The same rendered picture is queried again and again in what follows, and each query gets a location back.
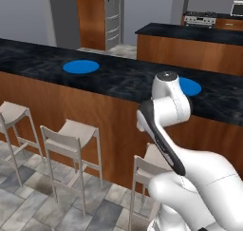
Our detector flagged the blue round plate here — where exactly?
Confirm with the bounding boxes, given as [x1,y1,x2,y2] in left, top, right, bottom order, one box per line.
[178,76,202,98]
[62,59,101,75]

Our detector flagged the wooden fridge cabinet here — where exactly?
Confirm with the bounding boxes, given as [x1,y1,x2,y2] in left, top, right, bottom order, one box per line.
[75,0,107,51]

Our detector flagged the white bar stool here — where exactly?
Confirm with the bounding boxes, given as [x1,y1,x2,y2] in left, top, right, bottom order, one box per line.
[127,142,174,231]
[39,119,104,218]
[0,101,46,187]

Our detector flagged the wooden kitchen island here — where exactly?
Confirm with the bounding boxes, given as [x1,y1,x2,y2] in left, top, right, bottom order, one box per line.
[135,22,243,77]

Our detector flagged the wooden dining counter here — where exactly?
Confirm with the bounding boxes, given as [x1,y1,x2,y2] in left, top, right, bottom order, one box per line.
[0,38,243,195]

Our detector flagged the stainless steel fridge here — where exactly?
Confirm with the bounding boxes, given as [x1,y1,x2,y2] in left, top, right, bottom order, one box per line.
[104,0,122,51]

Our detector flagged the white microwave oven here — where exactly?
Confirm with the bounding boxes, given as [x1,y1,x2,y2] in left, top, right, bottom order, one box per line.
[230,0,243,18]

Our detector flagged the stainless steel stove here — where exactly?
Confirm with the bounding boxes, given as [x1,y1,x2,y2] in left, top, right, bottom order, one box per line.
[183,10,218,29]

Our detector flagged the wooden base cabinets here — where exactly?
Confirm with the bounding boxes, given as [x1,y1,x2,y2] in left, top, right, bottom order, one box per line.
[215,17,243,32]

